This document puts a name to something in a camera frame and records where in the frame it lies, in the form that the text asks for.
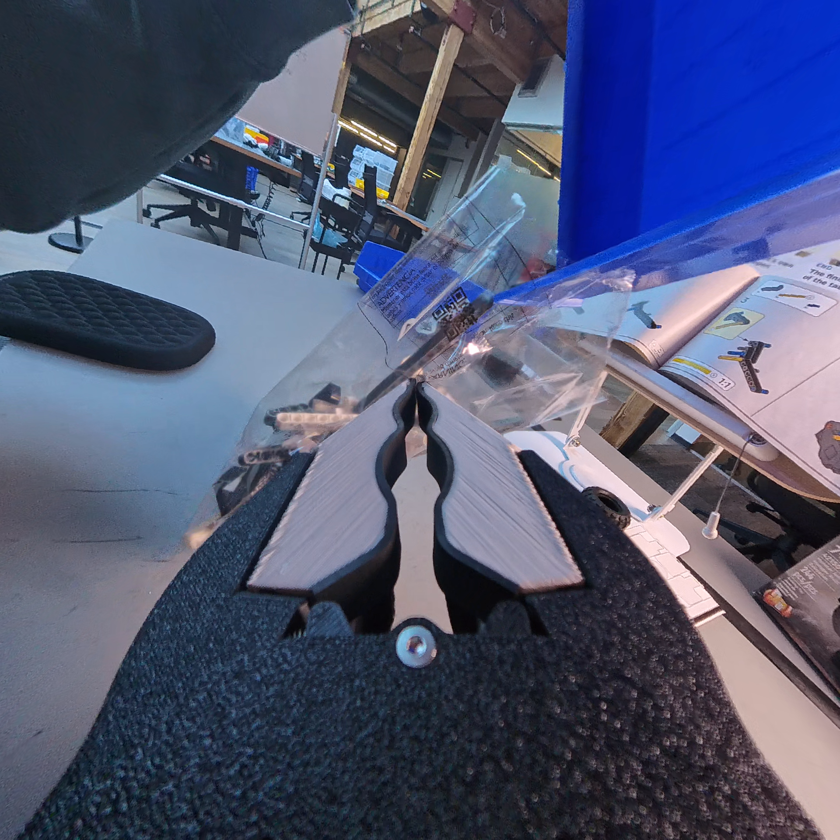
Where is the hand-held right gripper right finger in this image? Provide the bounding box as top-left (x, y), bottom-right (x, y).
top-left (418, 384), bottom-right (588, 631)

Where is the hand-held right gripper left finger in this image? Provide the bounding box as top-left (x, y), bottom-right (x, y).
top-left (246, 380), bottom-right (418, 631)

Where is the large clear plastic bag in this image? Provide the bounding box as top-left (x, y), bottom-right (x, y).
top-left (184, 161), bottom-right (840, 552)

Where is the blue storage bin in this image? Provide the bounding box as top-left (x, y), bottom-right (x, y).
top-left (557, 0), bottom-right (840, 266)
top-left (353, 241), bottom-right (450, 298)

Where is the person's left forearm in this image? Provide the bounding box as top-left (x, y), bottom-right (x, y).
top-left (0, 0), bottom-right (358, 236)

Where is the black toy tire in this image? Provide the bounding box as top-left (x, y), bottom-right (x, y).
top-left (583, 486), bottom-right (634, 531)

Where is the white stand base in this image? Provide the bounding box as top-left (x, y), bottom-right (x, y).
top-left (506, 381), bottom-right (765, 529)

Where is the white sticker sheet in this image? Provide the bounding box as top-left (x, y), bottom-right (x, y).
top-left (626, 518), bottom-right (721, 620)

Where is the black toy axle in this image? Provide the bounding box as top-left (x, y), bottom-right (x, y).
top-left (352, 300), bottom-right (492, 410)

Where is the black office chair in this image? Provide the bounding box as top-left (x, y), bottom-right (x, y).
top-left (308, 164), bottom-right (382, 279)
top-left (142, 145), bottom-right (270, 253)

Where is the instruction booklet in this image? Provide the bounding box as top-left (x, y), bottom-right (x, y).
top-left (608, 237), bottom-right (840, 502)

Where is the toy truck box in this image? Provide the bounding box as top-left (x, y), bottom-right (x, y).
top-left (759, 536), bottom-right (840, 699)

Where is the wooden pillar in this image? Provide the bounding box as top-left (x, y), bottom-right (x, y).
top-left (392, 24), bottom-right (468, 214)

